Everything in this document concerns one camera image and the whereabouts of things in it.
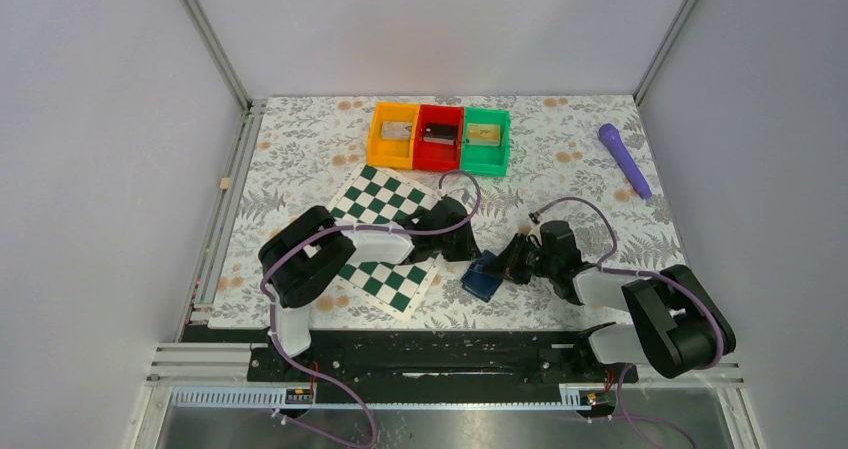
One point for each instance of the red plastic bin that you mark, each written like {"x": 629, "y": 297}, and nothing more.
{"x": 437, "y": 157}

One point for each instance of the yellow plastic bin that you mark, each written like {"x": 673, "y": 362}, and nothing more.
{"x": 386, "y": 153}

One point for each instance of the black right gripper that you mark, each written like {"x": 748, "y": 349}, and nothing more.
{"x": 520, "y": 260}

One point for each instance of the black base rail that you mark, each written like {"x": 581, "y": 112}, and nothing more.
{"x": 433, "y": 367}

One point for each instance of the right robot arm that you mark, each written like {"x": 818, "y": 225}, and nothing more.
{"x": 675, "y": 326}

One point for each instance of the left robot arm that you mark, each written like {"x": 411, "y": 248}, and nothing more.
{"x": 301, "y": 261}

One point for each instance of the green white chessboard mat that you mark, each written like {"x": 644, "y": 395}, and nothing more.
{"x": 377, "y": 196}

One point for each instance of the gold card box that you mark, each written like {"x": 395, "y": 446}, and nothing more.
{"x": 482, "y": 134}

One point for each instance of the blue leather card holder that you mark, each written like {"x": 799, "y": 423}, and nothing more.
{"x": 476, "y": 282}

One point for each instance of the silver card box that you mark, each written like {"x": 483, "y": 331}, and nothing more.
{"x": 396, "y": 130}

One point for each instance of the green plastic bin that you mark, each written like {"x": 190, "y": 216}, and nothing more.
{"x": 484, "y": 160}

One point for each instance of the purple toy microphone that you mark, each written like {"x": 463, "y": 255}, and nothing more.
{"x": 610, "y": 137}

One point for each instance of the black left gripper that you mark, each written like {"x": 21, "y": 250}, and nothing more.
{"x": 460, "y": 246}

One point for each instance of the black card box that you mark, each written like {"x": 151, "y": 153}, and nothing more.
{"x": 444, "y": 134}

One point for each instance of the floral table mat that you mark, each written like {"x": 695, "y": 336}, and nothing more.
{"x": 308, "y": 147}

